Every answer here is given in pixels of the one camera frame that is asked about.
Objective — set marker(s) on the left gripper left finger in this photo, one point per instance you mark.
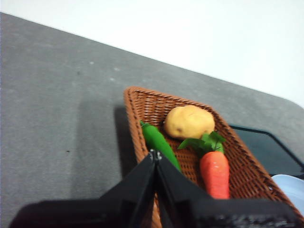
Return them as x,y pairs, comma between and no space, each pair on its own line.
133,190

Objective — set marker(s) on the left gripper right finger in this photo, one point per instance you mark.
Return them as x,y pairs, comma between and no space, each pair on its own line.
180,194

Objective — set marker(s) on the orange carrot with green leaves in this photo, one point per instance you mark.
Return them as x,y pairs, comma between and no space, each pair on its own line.
215,175

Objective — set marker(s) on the light blue plate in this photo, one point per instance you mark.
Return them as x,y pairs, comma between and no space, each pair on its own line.
293,190

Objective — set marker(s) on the green chili pepper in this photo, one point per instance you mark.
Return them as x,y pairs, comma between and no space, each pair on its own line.
158,140

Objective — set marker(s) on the yellow-brown potato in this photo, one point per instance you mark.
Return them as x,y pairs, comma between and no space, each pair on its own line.
188,122

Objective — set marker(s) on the brown woven wicker basket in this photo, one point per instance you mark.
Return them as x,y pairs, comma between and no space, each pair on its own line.
152,107

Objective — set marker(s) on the black flat tray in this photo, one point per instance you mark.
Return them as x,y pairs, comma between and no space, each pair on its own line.
266,147

